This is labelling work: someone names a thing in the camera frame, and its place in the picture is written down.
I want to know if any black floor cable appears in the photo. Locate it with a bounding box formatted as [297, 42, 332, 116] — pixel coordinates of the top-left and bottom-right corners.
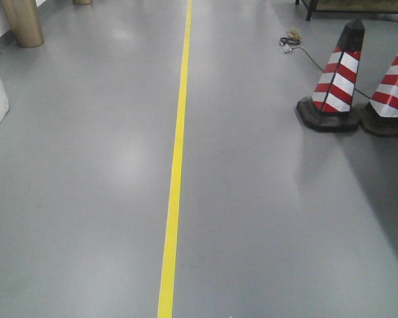
[279, 26, 372, 100]

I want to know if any brown cardboard tube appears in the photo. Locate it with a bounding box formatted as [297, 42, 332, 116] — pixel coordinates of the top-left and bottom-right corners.
[1, 0, 44, 48]

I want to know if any red white traffic cone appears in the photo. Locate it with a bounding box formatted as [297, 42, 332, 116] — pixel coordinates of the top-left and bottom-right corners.
[297, 18, 365, 132]

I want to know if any black metal bench frame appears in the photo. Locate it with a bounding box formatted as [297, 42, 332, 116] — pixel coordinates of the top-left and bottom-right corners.
[295, 0, 398, 22]

